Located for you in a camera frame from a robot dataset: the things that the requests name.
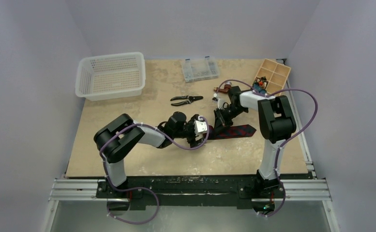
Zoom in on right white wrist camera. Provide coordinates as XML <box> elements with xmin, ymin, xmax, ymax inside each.
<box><xmin>212</xmin><ymin>93</ymin><xmax>228</xmax><ymax>110</ymax></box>

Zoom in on white plastic basket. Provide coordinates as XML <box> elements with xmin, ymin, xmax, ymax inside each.
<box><xmin>75</xmin><ymin>52</ymin><xmax>146</xmax><ymax>101</ymax></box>

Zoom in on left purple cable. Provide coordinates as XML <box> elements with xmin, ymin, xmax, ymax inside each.
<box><xmin>98</xmin><ymin>116</ymin><xmax>210</xmax><ymax>225</ymax></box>

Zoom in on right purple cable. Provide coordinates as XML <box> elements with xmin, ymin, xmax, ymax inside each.
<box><xmin>215</xmin><ymin>79</ymin><xmax>319</xmax><ymax>218</ymax></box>

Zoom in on red navy striped tie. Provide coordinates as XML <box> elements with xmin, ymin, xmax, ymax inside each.
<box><xmin>208</xmin><ymin>124</ymin><xmax>256</xmax><ymax>140</ymax></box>

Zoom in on multicolour rolled tie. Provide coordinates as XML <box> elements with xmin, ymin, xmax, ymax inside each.
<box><xmin>253</xmin><ymin>76</ymin><xmax>269</xmax><ymax>91</ymax></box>

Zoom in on black pliers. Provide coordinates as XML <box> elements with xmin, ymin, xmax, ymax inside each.
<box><xmin>170</xmin><ymin>95</ymin><xmax>204</xmax><ymax>106</ymax></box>

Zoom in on wooden compartment box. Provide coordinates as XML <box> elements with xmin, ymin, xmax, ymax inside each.
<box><xmin>252</xmin><ymin>59</ymin><xmax>291</xmax><ymax>94</ymax></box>

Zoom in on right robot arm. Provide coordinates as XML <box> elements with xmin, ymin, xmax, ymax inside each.
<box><xmin>212</xmin><ymin>86</ymin><xmax>296</xmax><ymax>197</ymax></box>

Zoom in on clear plastic organizer box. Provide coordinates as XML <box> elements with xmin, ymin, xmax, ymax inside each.
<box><xmin>181</xmin><ymin>56</ymin><xmax>220</xmax><ymax>83</ymax></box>

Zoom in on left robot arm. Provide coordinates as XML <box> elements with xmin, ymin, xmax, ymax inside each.
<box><xmin>93</xmin><ymin>111</ymin><xmax>210</xmax><ymax>198</ymax></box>

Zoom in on blue patterned rolled tie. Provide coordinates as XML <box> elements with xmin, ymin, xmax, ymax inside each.
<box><xmin>255</xmin><ymin>88</ymin><xmax>267</xmax><ymax>96</ymax></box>

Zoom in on purple cable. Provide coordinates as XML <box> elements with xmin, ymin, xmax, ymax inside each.
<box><xmin>215</xmin><ymin>79</ymin><xmax>319</xmax><ymax>218</ymax></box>
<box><xmin>98</xmin><ymin>116</ymin><xmax>210</xmax><ymax>225</ymax></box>

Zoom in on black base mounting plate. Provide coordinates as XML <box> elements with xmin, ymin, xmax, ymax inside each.
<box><xmin>96</xmin><ymin>174</ymin><xmax>284</xmax><ymax>212</ymax></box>

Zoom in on aluminium frame rail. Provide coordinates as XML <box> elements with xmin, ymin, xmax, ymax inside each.
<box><xmin>41</xmin><ymin>174</ymin><xmax>339</xmax><ymax>232</ymax></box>

